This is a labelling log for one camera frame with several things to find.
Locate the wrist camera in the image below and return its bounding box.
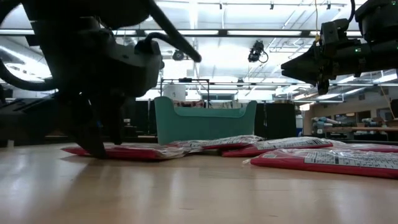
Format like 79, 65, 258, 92
107, 39, 165, 98
319, 17, 351, 44

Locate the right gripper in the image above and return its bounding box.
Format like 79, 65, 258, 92
280, 40, 364, 96

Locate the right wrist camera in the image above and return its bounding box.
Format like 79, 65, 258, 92
319, 17, 351, 44

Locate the teal plastic basket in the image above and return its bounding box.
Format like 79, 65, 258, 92
154, 96, 258, 146

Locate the black camera cable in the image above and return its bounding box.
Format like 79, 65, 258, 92
143, 0, 203, 63

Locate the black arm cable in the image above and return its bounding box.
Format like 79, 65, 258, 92
0, 58, 58, 92

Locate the black overhead camera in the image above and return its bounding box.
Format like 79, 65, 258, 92
248, 40, 269, 64

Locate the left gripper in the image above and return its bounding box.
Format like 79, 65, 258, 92
30, 17, 137, 160

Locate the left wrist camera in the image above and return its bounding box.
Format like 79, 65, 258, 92
107, 39, 165, 98

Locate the cluttered workbench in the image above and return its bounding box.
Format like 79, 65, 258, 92
310, 116, 398, 141

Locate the red popcorn bag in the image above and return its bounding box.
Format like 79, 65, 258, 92
329, 140, 398, 154
61, 142, 203, 161
167, 135, 265, 151
250, 147, 398, 180
221, 136, 335, 158

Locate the white trash bin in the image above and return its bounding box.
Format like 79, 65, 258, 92
163, 83, 187, 102

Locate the black cabinet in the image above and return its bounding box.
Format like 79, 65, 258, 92
254, 102, 297, 140

